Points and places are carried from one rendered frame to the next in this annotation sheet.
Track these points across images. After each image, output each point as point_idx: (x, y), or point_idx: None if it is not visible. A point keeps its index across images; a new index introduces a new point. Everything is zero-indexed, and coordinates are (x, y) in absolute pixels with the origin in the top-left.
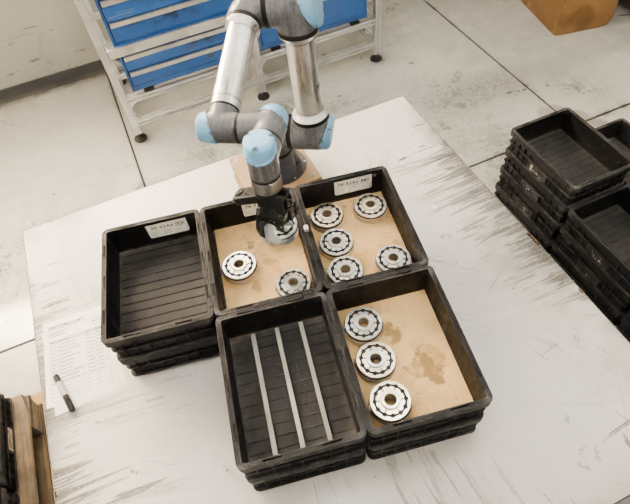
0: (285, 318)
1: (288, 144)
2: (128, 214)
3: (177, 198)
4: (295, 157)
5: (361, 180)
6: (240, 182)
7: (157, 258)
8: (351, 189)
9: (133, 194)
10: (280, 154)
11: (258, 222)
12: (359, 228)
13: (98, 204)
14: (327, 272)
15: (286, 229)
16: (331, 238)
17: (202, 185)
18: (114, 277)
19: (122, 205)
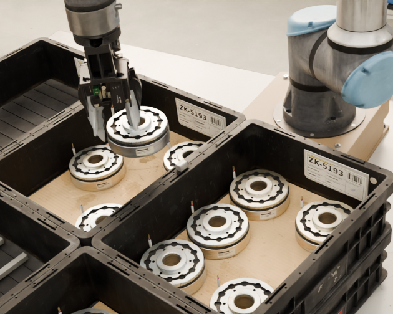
0: (38, 249)
1: (310, 66)
2: (141, 71)
3: (199, 86)
4: (335, 106)
5: (349, 176)
6: (253, 100)
7: (63, 105)
8: (331, 182)
9: (171, 57)
10: (304, 81)
11: (79, 81)
12: (279, 241)
13: (135, 47)
14: (150, 245)
15: (133, 134)
16: (215, 214)
17: (239, 91)
18: (2, 88)
19: (149, 60)
